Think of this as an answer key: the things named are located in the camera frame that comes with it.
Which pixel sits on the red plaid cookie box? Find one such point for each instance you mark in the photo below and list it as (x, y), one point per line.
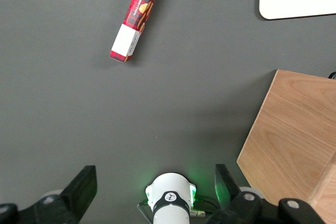
(141, 1)

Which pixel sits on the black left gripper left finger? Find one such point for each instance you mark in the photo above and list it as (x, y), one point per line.
(76, 195)

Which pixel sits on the wooden drawer cabinet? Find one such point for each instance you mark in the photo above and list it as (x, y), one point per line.
(288, 129)

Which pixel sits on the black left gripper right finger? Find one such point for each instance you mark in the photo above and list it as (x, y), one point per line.
(236, 205)

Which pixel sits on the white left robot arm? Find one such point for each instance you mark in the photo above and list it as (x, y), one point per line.
(170, 195)

